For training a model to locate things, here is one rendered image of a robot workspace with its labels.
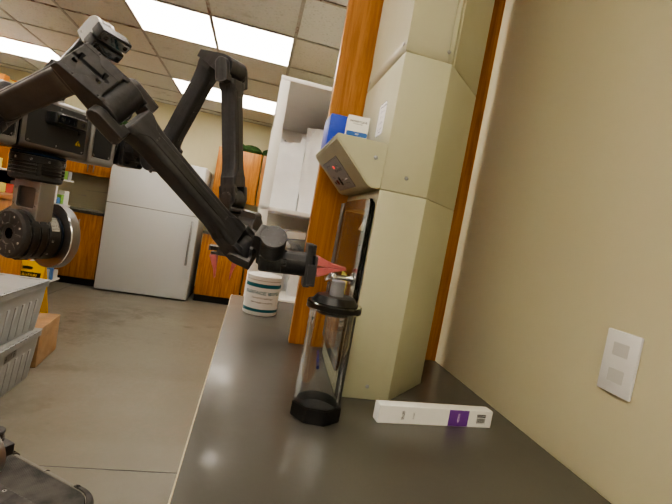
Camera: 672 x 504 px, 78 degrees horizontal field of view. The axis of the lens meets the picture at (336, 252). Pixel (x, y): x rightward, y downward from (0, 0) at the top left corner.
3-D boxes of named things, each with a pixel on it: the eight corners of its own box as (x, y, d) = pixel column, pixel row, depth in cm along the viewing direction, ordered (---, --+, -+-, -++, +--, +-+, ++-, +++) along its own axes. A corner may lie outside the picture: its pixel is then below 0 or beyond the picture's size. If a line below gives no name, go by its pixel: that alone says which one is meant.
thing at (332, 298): (355, 313, 86) (361, 282, 86) (356, 323, 77) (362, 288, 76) (312, 305, 86) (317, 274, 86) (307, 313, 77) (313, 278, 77)
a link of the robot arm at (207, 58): (222, 47, 131) (201, 34, 121) (252, 70, 128) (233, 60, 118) (159, 164, 144) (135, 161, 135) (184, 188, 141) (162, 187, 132)
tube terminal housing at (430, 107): (397, 360, 130) (445, 113, 126) (443, 407, 98) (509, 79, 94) (319, 351, 125) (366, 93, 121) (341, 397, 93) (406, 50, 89)
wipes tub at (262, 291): (275, 310, 169) (281, 274, 168) (276, 318, 156) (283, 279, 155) (242, 306, 166) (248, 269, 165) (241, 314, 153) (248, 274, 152)
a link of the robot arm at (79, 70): (100, 26, 71) (56, 54, 65) (154, 99, 79) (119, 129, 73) (-7, 84, 94) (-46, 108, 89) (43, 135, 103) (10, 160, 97)
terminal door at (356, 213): (322, 335, 124) (346, 202, 122) (342, 374, 94) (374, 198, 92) (319, 335, 124) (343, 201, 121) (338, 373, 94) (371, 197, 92)
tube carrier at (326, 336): (342, 401, 88) (360, 302, 87) (343, 425, 77) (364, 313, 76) (291, 392, 88) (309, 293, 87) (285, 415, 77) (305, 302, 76)
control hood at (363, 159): (347, 196, 122) (354, 162, 122) (380, 189, 91) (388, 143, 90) (309, 188, 120) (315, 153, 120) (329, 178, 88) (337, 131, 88)
